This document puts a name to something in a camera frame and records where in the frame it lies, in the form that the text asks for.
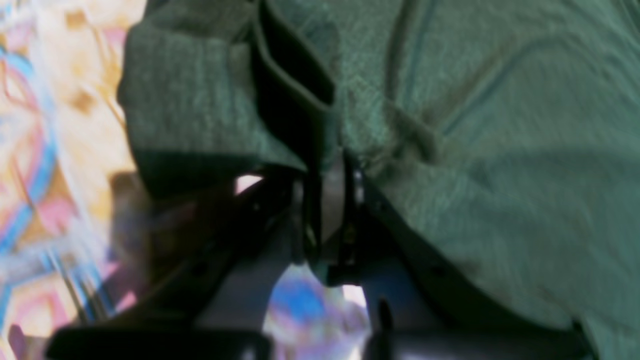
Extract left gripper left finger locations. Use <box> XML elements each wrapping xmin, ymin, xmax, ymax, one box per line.
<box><xmin>45</xmin><ymin>173</ymin><xmax>320</xmax><ymax>360</ymax></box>

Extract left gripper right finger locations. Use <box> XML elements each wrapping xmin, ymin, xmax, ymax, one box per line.
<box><xmin>325</xmin><ymin>151</ymin><xmax>595</xmax><ymax>360</ymax></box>

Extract dark green long-sleeve shirt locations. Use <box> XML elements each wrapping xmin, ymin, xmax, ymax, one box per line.
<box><xmin>118</xmin><ymin>0</ymin><xmax>639</xmax><ymax>360</ymax></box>

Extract colourful patterned tablecloth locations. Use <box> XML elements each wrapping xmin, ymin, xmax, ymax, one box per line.
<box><xmin>0</xmin><ymin>0</ymin><xmax>381</xmax><ymax>360</ymax></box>

